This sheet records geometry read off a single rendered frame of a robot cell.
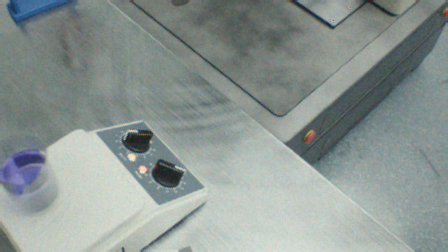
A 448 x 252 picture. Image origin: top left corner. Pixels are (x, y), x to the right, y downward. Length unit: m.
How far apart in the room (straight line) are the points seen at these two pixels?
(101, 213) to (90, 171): 0.05
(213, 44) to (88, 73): 0.60
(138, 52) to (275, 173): 0.26
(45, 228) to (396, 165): 1.24
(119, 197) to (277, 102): 0.72
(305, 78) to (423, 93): 0.65
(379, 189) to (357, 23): 0.47
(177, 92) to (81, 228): 0.26
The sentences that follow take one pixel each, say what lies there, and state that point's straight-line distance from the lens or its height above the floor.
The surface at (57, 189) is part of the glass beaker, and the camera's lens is 0.53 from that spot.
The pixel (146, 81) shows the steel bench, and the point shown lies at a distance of 0.73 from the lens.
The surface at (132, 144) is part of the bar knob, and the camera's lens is 0.60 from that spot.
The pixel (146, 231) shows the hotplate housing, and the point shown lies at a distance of 0.56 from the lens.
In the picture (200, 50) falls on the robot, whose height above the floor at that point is 0.37.
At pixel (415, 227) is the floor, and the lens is 1.54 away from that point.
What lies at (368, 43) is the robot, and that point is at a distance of 1.37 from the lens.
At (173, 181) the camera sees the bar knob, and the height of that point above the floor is 0.80.
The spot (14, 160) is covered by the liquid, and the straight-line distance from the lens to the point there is 0.53.
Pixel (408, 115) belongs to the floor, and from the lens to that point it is 1.74.
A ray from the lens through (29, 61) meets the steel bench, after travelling 0.78.
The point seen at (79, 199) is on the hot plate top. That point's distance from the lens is 0.54.
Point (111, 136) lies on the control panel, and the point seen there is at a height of 0.81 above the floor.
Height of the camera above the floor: 1.31
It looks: 55 degrees down
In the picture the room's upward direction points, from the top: 4 degrees clockwise
